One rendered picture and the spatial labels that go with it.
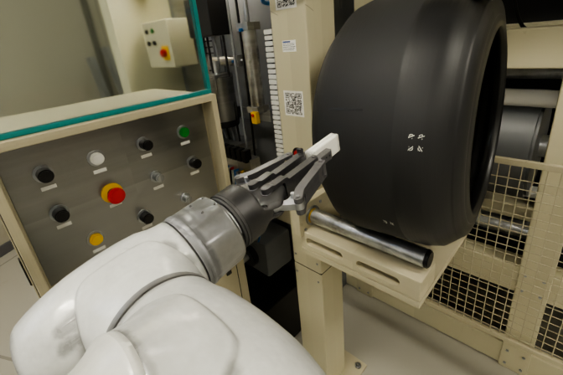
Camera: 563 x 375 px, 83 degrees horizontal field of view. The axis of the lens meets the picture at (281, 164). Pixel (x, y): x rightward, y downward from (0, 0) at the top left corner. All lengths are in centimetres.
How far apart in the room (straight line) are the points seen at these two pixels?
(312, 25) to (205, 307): 79
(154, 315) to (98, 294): 9
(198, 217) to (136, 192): 62
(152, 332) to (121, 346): 2
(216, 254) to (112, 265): 10
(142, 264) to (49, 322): 8
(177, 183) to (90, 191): 23
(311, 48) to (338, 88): 29
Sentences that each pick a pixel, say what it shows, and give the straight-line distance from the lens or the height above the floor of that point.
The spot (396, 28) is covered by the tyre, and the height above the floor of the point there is 140.
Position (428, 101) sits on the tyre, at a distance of 57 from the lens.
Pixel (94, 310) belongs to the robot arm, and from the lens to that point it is 31.
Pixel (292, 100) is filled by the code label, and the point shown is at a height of 123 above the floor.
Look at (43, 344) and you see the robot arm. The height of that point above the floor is 121.
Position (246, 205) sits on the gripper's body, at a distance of 37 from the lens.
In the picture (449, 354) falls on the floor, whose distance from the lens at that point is 185.
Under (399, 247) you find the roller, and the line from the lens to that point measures 84.
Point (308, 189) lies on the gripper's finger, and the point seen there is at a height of 122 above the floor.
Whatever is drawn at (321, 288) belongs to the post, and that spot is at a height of 56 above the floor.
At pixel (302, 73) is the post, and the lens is 92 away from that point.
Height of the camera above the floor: 141
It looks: 22 degrees down
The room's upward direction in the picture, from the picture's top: 6 degrees counter-clockwise
